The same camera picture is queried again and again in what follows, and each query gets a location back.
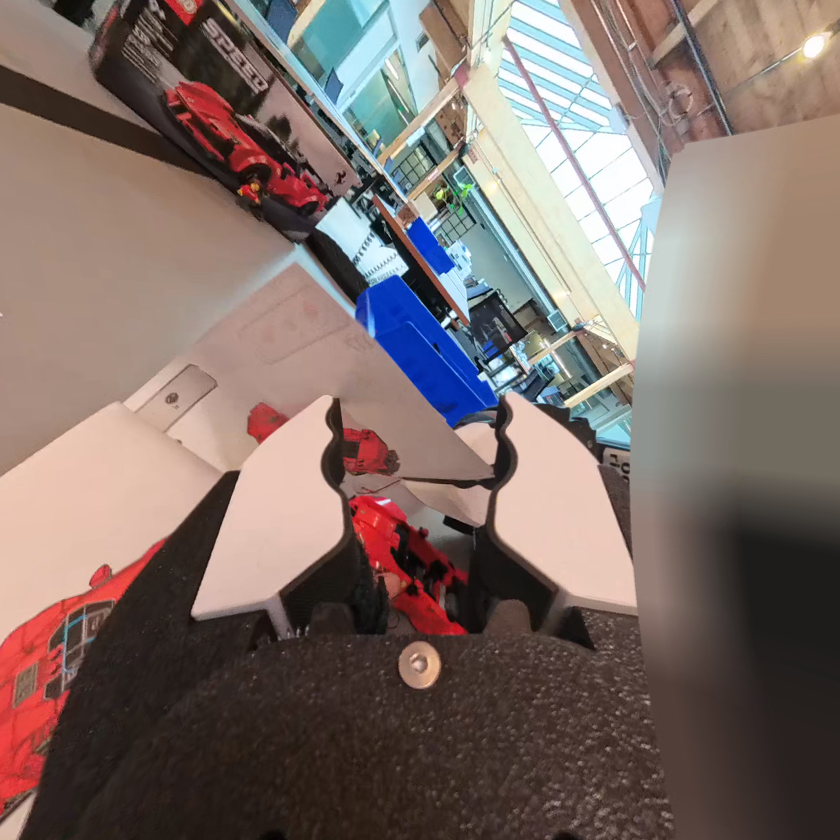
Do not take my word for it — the red lego car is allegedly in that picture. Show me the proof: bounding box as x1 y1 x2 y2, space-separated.
348 495 487 637

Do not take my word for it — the small blue storage bin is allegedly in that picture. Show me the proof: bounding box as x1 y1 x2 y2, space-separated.
407 217 458 273

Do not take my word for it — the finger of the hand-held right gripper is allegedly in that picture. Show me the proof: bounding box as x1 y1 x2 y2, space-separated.
399 482 492 527
455 425 501 483

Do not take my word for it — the black quilted pad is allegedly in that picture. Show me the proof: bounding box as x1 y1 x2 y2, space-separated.
307 226 370 303

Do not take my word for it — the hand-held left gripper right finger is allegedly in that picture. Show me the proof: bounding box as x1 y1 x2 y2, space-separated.
487 392 639 616

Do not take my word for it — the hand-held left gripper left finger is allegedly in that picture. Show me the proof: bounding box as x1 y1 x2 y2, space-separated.
190 394 350 637

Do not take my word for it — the lego instruction booklet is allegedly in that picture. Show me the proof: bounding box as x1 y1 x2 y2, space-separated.
0 262 497 840

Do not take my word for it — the lego set cardboard box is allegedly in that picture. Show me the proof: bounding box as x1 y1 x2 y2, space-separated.
88 0 363 242

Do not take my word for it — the blue plastic storage bin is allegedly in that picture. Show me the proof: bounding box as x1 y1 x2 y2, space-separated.
354 274 501 429

